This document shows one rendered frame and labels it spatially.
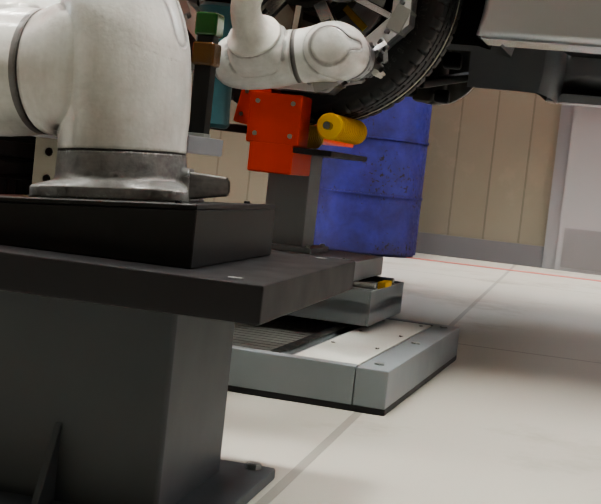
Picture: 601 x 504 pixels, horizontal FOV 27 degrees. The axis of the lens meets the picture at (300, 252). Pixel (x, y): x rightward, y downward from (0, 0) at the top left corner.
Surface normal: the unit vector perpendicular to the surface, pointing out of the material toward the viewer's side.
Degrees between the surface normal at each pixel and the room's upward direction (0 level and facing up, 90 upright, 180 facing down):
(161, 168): 81
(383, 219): 90
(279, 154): 90
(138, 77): 86
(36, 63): 87
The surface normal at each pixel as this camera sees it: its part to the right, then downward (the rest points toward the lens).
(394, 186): 0.43, 0.11
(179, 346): 0.97, 0.12
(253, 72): -0.16, 0.73
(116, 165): 0.04, -0.06
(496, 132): -0.22, 0.04
